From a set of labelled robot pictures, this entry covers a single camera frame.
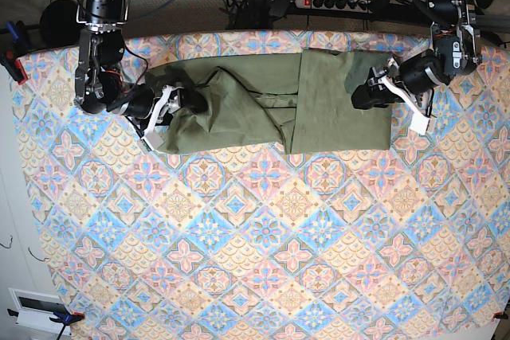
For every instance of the patterned tile tablecloth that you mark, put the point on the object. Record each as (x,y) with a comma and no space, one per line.
(251,243)

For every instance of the blue orange clamp upper left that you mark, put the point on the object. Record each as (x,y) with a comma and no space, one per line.
(20,44)

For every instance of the orange clamp lower right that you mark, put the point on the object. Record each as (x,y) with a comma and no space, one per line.
(501,316)

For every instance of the white floor vent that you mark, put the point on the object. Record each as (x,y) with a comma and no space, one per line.
(36,309)

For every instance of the blue orange clamp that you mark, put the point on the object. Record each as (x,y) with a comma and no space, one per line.
(20,44)
(63,319)

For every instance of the black round stool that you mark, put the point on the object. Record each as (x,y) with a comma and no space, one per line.
(58,26)

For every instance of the blue orange clamp lower left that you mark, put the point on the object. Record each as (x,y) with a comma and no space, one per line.
(63,319)

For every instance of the olive green t-shirt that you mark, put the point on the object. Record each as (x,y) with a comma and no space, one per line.
(300,100)

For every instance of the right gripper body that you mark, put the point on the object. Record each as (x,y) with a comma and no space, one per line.
(146,103)

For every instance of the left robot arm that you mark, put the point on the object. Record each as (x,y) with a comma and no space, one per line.
(454,52)

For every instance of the white power strip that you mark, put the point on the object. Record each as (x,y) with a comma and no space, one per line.
(333,5)

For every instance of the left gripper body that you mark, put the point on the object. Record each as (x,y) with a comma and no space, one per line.
(358,77)

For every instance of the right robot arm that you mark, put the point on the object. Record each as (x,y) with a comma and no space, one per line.
(99,85)

